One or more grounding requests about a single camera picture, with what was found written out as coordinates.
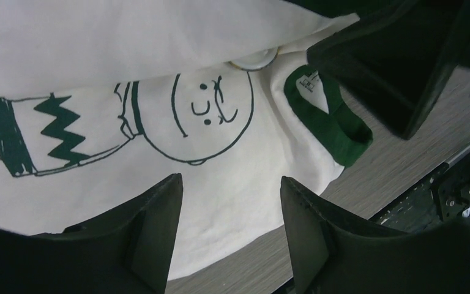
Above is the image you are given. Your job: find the white and green t-shirt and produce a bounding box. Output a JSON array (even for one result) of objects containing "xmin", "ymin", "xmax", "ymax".
[{"xmin": 0, "ymin": 1, "xmax": 372, "ymax": 280}]

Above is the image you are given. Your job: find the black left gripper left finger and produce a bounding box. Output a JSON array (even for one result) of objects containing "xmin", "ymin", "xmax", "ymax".
[{"xmin": 0, "ymin": 173, "xmax": 183, "ymax": 293}]

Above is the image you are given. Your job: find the round white brooch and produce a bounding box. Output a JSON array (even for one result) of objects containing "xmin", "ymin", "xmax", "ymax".
[{"xmin": 228, "ymin": 48, "xmax": 279, "ymax": 72}]

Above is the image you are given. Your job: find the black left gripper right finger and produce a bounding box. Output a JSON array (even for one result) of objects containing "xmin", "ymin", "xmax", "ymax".
[{"xmin": 280, "ymin": 177, "xmax": 470, "ymax": 293}]

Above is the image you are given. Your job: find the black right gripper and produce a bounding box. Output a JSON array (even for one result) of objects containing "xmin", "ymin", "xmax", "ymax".
[{"xmin": 307, "ymin": 1, "xmax": 470, "ymax": 140}]

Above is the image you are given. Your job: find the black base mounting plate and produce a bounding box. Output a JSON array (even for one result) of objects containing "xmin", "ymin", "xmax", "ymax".
[{"xmin": 370, "ymin": 146, "xmax": 470, "ymax": 233}]

